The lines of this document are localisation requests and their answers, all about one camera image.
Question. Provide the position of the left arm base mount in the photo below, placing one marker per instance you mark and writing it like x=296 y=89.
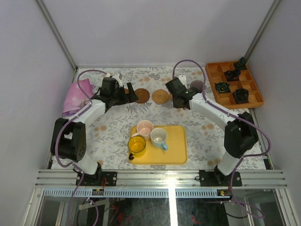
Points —
x=107 y=179

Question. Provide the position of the black item on box corner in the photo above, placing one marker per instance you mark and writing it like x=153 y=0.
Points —
x=240 y=64

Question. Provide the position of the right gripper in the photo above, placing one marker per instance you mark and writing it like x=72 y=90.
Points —
x=174 y=104

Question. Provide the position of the yellow mug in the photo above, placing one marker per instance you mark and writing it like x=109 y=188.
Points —
x=136 y=147

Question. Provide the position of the aluminium frame rail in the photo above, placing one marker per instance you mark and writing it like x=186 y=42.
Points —
x=250 y=179

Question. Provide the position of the black item in box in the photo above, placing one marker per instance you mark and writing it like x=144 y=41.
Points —
x=241 y=96
x=232 y=75
x=222 y=87

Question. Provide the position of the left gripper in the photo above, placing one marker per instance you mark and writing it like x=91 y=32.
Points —
x=125 y=95

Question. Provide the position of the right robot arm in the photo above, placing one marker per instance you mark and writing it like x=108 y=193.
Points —
x=239 y=133

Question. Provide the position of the light pink mug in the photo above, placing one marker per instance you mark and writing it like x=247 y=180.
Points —
x=144 y=129

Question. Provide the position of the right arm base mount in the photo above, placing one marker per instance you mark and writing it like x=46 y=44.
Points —
x=214 y=179

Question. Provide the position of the orange compartment box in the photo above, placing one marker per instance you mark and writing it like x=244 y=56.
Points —
x=215 y=73

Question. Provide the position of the yellow tray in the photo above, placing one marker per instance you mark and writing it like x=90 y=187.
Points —
x=176 y=154

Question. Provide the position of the purple mug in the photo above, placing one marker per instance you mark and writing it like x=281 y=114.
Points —
x=197 y=84

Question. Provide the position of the woven rattan coaster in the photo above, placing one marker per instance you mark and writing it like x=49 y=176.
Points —
x=160 y=96

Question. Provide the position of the pink snowflake cloth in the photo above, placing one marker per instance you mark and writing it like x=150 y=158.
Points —
x=75 y=99

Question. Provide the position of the dark wooden coaster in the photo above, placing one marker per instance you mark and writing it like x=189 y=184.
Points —
x=143 y=95

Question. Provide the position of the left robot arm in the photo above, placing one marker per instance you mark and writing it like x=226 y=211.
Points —
x=69 y=144

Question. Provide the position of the light blue mug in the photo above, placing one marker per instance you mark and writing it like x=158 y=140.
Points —
x=158 y=138

